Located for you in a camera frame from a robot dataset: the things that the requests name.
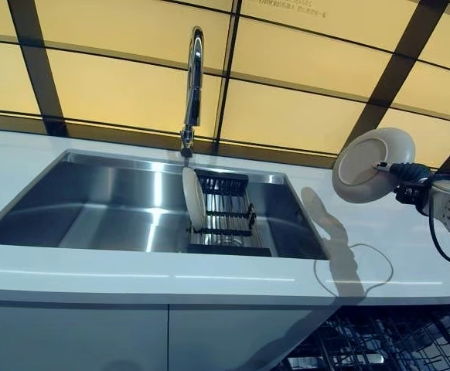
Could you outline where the white cabinet door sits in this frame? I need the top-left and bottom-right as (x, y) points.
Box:
(167, 306), (339, 371)
(0, 302), (171, 371)

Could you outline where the black dishwasher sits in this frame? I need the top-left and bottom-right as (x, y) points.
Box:
(285, 304), (450, 371)

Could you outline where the stainless steel sink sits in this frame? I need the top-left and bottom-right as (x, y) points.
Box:
(0, 149), (329, 261)

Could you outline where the cream ceramic plate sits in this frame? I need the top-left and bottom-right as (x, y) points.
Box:
(181, 166), (207, 229)
(332, 127), (417, 204)

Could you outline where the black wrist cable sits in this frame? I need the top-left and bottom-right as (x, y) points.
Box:
(427, 169), (450, 337)

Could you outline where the chrome kitchen faucet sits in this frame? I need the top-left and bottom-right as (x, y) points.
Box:
(179, 26), (205, 159)

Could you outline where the black dish drying rack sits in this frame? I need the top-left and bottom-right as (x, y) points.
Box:
(187, 168), (274, 258)

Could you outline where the thin white cable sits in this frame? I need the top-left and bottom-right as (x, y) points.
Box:
(313, 243), (394, 299)

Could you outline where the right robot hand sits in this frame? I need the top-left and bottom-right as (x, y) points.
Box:
(373, 159), (433, 212)

